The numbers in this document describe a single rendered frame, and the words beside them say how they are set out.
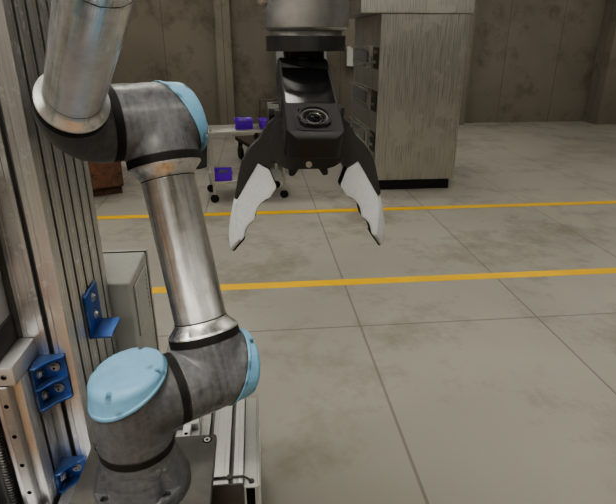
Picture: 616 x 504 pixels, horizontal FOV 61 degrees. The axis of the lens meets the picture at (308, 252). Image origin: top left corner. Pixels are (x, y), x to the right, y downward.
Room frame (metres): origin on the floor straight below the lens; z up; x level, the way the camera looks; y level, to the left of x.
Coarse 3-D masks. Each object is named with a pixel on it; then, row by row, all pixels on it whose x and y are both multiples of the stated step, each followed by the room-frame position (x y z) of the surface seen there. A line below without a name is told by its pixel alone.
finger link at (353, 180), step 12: (348, 168) 0.48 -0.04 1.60; (360, 168) 0.48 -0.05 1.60; (348, 180) 0.48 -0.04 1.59; (360, 180) 0.48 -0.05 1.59; (348, 192) 0.48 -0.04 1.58; (360, 192) 0.48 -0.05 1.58; (372, 192) 0.48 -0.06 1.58; (360, 204) 0.48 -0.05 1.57; (372, 204) 0.48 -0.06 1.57; (372, 216) 0.48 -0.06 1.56; (372, 228) 0.48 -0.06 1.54; (384, 228) 0.49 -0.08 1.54
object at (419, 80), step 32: (352, 0) 6.69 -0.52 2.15; (384, 0) 6.19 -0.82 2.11; (416, 0) 6.23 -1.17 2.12; (448, 0) 6.26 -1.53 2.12; (384, 32) 6.23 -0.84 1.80; (416, 32) 6.26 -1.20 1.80; (448, 32) 6.30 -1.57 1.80; (384, 64) 6.23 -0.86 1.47; (416, 64) 6.26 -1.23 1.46; (448, 64) 6.30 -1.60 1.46; (352, 96) 7.66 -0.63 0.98; (384, 96) 6.23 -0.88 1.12; (416, 96) 6.27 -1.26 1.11; (448, 96) 6.31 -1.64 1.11; (384, 128) 6.23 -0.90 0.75; (416, 128) 6.27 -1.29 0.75; (448, 128) 6.31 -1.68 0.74; (384, 160) 6.23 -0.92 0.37; (416, 160) 6.27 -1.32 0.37; (448, 160) 6.31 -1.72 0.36
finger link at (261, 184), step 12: (264, 168) 0.47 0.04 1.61; (252, 180) 0.47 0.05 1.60; (264, 180) 0.47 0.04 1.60; (252, 192) 0.47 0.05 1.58; (264, 192) 0.47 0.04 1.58; (240, 204) 0.47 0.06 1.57; (252, 204) 0.47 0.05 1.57; (240, 216) 0.47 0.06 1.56; (252, 216) 0.47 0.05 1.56; (240, 228) 0.47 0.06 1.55; (240, 240) 0.47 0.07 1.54
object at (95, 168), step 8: (96, 168) 5.89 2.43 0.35; (104, 168) 5.94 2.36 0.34; (112, 168) 5.98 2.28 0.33; (120, 168) 6.02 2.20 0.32; (96, 176) 5.89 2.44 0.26; (104, 176) 5.93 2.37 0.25; (112, 176) 5.97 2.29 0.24; (120, 176) 6.02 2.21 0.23; (96, 184) 5.88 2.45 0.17; (104, 184) 5.92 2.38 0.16; (112, 184) 5.97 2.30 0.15; (120, 184) 6.01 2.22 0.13; (96, 192) 5.98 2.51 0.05; (104, 192) 6.02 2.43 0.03; (112, 192) 6.06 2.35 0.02; (120, 192) 6.11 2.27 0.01
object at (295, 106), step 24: (288, 72) 0.47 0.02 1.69; (312, 72) 0.47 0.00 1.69; (288, 96) 0.43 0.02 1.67; (312, 96) 0.44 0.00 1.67; (288, 120) 0.40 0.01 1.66; (312, 120) 0.40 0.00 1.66; (336, 120) 0.41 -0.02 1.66; (288, 144) 0.40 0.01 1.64; (312, 144) 0.39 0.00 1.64; (336, 144) 0.40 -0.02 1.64
